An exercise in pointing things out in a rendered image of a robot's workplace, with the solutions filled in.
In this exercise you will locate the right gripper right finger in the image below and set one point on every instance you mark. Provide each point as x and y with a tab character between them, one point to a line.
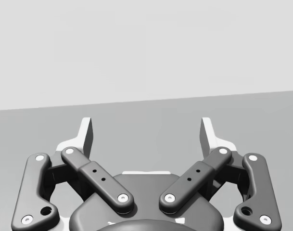
194	176

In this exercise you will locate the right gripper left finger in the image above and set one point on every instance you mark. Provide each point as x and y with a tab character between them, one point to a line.
98	176

